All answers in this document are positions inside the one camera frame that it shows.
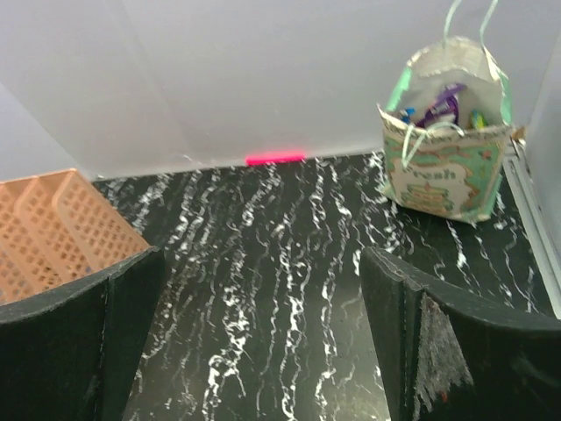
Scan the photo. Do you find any green yellow candy packet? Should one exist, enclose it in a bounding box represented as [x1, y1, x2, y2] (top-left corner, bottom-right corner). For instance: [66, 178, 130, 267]
[468, 110, 487, 130]

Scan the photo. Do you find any pink tape strip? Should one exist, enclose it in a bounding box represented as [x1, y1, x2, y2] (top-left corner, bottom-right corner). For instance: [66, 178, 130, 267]
[245, 153, 305, 167]

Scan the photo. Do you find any orange plastic desk organizer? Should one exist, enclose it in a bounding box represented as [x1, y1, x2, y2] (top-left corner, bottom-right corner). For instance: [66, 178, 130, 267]
[1, 168, 149, 304]

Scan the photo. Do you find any purple Fox's candy packet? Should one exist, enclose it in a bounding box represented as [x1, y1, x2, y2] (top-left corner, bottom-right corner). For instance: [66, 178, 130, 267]
[415, 83, 466, 129]

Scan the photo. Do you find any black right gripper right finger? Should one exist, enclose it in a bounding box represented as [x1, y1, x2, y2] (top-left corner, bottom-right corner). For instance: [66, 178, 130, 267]
[359, 247, 560, 420]

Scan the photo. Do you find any blue chocolate snack packet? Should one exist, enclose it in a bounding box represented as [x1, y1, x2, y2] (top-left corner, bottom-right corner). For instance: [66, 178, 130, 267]
[398, 107, 415, 125]

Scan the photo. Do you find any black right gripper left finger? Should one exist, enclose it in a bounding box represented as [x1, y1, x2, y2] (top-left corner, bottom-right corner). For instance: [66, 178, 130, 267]
[1, 246, 166, 420]

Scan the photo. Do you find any green illustrated paper gift bag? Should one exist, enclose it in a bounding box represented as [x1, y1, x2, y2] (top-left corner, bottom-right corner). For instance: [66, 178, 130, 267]
[378, 2, 513, 223]

